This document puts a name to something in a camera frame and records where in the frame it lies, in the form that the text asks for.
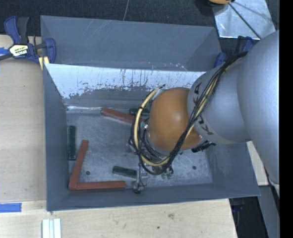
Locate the pale wood flat board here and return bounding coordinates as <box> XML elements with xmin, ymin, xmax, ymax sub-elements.
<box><xmin>0</xmin><ymin>58</ymin><xmax>48</xmax><ymax>203</ymax></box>

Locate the dark green flat block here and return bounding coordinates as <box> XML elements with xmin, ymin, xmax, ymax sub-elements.
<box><xmin>67</xmin><ymin>125</ymin><xmax>77</xmax><ymax>161</ymax></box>
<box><xmin>112</xmin><ymin>165</ymin><xmax>138</xmax><ymax>179</ymax></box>

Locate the black cylinder on white bracket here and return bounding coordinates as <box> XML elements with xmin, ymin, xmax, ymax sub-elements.
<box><xmin>191</xmin><ymin>140</ymin><xmax>217</xmax><ymax>154</ymax></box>

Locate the red-brown flat block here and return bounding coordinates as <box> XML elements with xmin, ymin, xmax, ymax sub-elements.
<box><xmin>73</xmin><ymin>180</ymin><xmax>126</xmax><ymax>191</ymax></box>
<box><xmin>101</xmin><ymin>107</ymin><xmax>147</xmax><ymax>125</ymax></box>
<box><xmin>67</xmin><ymin>139</ymin><xmax>90</xmax><ymax>191</ymax></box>

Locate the grey metal bin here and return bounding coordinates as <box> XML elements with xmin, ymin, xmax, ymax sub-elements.
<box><xmin>40</xmin><ymin>15</ymin><xmax>261</xmax><ymax>212</ymax></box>

